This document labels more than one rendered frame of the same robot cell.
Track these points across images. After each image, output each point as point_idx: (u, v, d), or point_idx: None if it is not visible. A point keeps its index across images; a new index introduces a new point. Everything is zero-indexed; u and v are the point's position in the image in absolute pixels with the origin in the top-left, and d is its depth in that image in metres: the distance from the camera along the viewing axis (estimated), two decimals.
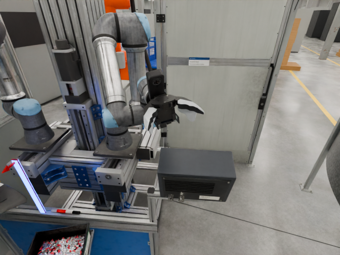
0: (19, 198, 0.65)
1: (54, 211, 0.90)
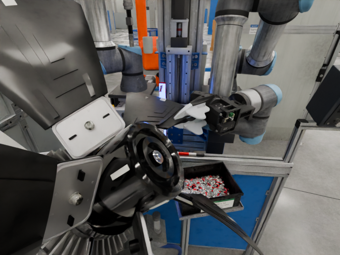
0: None
1: None
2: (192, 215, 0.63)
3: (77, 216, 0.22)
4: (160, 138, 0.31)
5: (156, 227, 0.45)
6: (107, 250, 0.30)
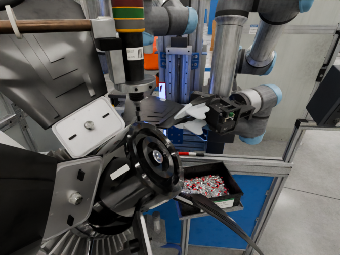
0: None
1: None
2: (192, 215, 0.63)
3: (77, 216, 0.22)
4: (160, 138, 0.31)
5: (155, 227, 0.45)
6: (106, 250, 0.30)
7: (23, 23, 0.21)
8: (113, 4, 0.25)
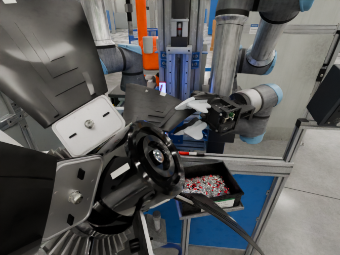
0: None
1: None
2: (193, 214, 0.63)
3: (77, 215, 0.22)
4: (161, 137, 0.31)
5: (156, 226, 0.45)
6: (107, 249, 0.30)
7: None
8: None
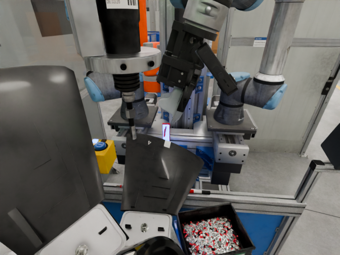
0: (197, 158, 0.52)
1: None
2: None
3: None
4: (169, 251, 0.25)
5: None
6: None
7: None
8: None
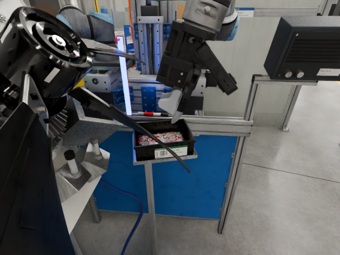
0: (185, 164, 0.43)
1: (141, 113, 0.86)
2: (145, 160, 0.65)
3: None
4: (84, 60, 0.32)
5: (94, 152, 0.48)
6: None
7: None
8: None
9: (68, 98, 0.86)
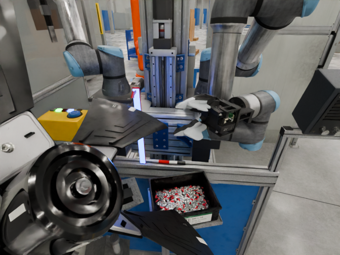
0: None
1: (156, 161, 0.79)
2: None
3: None
4: (114, 195, 0.25)
5: (115, 251, 0.41)
6: None
7: None
8: None
9: None
